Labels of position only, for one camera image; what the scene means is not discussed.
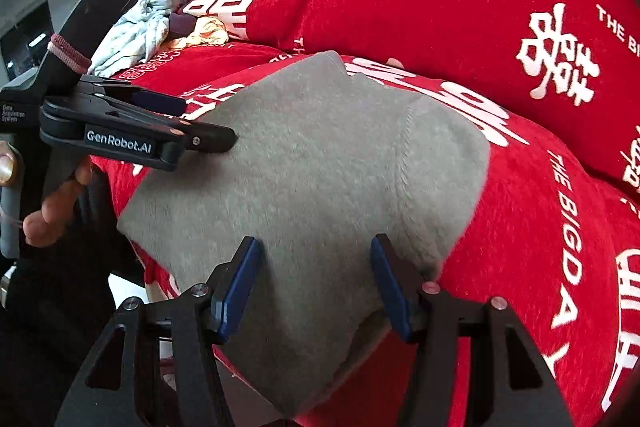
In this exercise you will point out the person's dark clothing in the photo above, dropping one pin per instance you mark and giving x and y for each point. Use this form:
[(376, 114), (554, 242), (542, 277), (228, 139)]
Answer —
[(50, 332)]

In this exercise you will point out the grey knit sweater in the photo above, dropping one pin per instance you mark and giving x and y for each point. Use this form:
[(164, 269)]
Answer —
[(310, 167)]

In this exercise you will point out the person's left forearm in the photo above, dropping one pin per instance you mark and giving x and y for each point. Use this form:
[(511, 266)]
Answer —
[(105, 2)]

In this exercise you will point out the dark wall screen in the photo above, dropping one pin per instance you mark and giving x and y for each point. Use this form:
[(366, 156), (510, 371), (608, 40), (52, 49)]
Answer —
[(25, 34)]

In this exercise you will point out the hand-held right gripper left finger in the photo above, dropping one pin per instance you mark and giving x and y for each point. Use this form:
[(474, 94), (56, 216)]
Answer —
[(240, 292)]

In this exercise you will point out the cream orange crumpled cloth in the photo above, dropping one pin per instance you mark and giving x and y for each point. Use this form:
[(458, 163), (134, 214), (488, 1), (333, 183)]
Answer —
[(207, 34)]

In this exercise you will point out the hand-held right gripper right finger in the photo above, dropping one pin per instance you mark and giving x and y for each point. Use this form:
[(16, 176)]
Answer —
[(392, 292)]

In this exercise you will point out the dark purple cloth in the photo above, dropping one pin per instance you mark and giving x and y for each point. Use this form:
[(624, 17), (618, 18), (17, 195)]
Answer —
[(182, 24)]

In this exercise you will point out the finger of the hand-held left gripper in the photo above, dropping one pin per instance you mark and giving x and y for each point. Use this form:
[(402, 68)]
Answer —
[(155, 102), (210, 138)]

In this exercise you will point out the person's left hand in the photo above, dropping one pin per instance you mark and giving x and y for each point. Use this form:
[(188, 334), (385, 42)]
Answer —
[(50, 212)]

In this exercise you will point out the red printed sofa back cushion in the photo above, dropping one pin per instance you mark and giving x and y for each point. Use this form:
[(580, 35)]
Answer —
[(400, 7)]

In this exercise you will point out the red printed sofa seat cover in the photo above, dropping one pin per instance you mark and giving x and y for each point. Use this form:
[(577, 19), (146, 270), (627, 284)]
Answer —
[(525, 217)]

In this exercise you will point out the light blue crumpled cloth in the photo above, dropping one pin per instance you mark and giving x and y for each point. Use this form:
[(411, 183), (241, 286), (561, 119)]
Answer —
[(140, 27)]

